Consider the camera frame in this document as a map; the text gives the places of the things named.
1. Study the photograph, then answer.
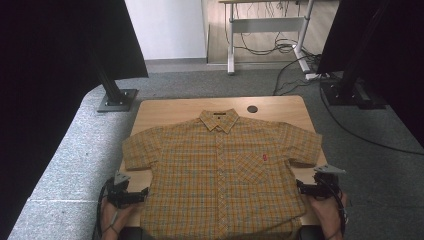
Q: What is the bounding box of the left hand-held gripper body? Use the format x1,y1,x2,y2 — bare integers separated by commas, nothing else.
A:
106,170,135,209

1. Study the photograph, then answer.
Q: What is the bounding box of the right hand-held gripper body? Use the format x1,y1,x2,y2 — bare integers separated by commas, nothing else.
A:
311,164,347,201

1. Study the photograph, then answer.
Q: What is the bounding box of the yellow plaid short-sleeved shirt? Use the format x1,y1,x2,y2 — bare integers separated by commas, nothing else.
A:
121,108,324,240

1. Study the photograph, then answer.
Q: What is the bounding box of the person's left hand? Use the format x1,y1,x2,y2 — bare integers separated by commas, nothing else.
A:
100,198,142,236

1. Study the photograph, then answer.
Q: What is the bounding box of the person's right hand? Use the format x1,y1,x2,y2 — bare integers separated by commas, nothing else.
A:
308,193,348,236

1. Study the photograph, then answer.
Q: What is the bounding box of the black metal stand with base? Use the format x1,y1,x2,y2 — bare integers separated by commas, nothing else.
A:
87,46,139,113
321,0,389,110

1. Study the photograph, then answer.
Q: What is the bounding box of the white power strip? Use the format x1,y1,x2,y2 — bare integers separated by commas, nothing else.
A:
305,71,331,82

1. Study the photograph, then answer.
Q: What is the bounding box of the black curtain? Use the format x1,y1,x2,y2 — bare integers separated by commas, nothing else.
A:
0,0,149,240
316,0,424,149

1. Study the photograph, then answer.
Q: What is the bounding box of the left hand-held gripper black cable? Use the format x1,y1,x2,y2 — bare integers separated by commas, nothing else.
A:
92,178,116,240

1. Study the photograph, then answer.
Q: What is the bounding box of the long black floor cable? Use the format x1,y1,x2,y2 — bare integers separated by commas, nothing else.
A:
319,79,424,157

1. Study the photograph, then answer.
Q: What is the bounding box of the tangle of black cables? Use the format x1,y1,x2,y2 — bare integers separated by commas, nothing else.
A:
223,0,322,58

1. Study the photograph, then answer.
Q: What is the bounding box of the white desk frame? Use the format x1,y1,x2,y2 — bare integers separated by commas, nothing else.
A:
218,0,316,76

